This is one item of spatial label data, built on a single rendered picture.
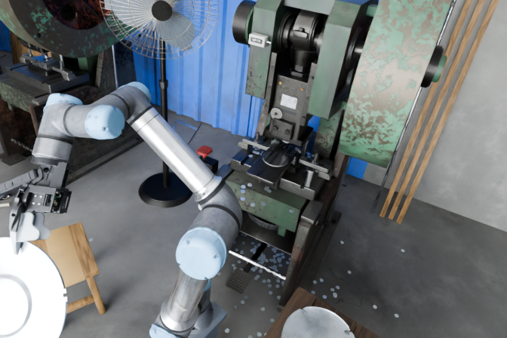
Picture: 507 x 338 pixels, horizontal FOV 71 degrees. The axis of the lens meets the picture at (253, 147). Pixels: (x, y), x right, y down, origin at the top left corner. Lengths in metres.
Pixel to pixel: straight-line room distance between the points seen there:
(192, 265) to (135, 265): 1.34
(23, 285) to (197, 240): 0.38
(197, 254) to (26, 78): 2.14
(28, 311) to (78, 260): 0.92
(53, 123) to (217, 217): 0.43
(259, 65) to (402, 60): 0.65
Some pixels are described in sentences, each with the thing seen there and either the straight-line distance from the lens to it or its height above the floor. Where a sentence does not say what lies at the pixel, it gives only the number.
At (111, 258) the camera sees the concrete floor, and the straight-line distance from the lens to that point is 2.27.
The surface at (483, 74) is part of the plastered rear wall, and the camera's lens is 2.71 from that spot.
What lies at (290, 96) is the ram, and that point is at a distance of 1.56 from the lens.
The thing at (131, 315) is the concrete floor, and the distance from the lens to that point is 2.04.
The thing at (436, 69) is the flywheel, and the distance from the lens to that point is 1.45.
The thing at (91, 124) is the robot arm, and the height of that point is 1.30.
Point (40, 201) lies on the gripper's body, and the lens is 0.91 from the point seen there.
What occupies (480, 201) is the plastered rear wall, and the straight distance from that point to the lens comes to 3.11.
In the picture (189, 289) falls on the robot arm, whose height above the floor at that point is 0.88.
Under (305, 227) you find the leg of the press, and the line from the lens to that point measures 1.59.
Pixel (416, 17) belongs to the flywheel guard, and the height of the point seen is 1.54.
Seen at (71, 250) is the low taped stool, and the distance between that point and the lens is 1.91.
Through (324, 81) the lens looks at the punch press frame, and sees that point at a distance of 1.44.
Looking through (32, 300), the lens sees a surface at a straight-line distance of 0.95.
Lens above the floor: 1.71
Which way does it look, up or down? 32 degrees down
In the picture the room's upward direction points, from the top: 8 degrees clockwise
